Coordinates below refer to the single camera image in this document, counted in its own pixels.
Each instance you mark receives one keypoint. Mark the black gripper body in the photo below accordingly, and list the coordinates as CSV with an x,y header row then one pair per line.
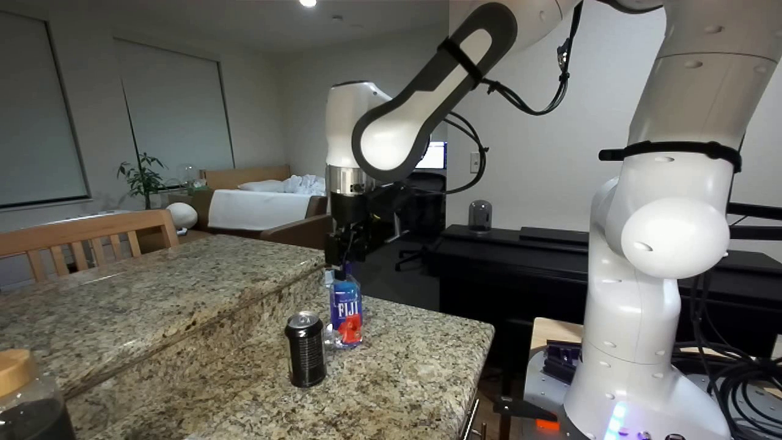
x,y
363,215

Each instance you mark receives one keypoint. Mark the clear blue-capped water bottle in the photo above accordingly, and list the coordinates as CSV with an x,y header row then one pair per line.
x,y
346,314

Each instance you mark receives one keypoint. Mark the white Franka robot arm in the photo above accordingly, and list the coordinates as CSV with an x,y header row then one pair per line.
x,y
652,228

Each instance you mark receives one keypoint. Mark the black soda can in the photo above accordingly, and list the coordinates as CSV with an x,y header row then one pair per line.
x,y
306,354

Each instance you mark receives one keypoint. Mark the dark tan-capped drink bottle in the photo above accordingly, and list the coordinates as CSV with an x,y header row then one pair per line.
x,y
26,406

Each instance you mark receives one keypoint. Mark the dark office chair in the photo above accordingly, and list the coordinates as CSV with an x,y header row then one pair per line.
x,y
421,211

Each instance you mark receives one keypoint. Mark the lit computer monitor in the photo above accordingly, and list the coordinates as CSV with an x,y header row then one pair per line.
x,y
433,154

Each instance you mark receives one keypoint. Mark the bed with white sheets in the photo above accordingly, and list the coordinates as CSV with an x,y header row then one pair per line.
x,y
252,209

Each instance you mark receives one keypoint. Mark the small grey speaker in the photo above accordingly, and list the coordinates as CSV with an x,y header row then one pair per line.
x,y
480,212

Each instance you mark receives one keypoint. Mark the long black desk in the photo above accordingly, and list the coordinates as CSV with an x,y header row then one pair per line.
x,y
505,270

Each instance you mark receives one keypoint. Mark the white round object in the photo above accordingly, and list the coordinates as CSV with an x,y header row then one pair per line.
x,y
181,212

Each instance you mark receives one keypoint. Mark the green potted plant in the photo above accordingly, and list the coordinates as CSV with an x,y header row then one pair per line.
x,y
143,173

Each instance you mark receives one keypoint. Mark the light wooden board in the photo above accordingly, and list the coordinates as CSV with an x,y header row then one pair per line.
x,y
553,329

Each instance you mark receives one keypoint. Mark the white window blind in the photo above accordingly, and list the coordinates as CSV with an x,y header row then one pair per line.
x,y
174,106

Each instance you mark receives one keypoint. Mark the round ceiling light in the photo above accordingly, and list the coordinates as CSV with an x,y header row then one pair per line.
x,y
306,3

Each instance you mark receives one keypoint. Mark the small black electronic device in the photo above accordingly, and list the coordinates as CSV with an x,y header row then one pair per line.
x,y
564,362

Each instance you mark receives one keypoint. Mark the wooden slat-back chair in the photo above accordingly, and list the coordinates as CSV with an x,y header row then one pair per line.
x,y
88,233

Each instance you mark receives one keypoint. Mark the grey dark-framed projector screen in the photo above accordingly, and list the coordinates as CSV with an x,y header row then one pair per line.
x,y
39,106

